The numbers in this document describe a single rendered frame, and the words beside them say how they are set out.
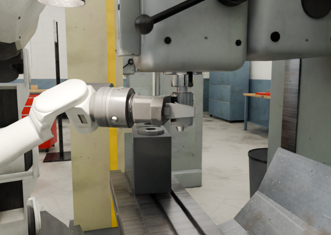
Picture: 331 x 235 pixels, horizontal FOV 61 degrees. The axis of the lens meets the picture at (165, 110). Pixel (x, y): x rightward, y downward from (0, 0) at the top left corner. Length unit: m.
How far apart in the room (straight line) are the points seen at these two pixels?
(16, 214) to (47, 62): 8.49
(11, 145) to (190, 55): 0.39
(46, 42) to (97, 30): 7.42
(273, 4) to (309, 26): 0.09
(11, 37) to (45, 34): 8.85
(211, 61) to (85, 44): 1.84
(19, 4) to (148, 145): 0.52
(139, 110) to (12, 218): 0.87
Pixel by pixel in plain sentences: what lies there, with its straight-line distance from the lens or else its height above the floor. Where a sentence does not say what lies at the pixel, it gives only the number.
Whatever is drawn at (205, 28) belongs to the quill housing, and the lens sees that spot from 0.51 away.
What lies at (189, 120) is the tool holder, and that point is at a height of 1.21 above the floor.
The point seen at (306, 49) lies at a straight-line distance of 0.59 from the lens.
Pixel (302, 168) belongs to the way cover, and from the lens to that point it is 0.84.
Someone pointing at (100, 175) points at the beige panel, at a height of 0.50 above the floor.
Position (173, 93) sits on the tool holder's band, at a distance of 0.58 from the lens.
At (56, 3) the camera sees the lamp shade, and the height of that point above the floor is 1.42.
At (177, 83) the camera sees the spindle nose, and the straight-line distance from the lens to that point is 0.57.
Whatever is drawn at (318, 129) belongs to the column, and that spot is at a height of 1.17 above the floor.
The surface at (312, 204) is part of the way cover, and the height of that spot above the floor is 1.00.
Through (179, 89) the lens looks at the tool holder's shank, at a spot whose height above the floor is 1.27.
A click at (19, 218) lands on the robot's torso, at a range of 1.31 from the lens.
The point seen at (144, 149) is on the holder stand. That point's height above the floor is 1.07.
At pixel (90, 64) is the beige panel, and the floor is 1.38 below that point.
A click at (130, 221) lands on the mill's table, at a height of 0.93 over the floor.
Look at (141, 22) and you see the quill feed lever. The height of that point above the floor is 1.38.
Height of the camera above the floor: 1.30
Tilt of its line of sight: 7 degrees down
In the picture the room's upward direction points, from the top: straight up
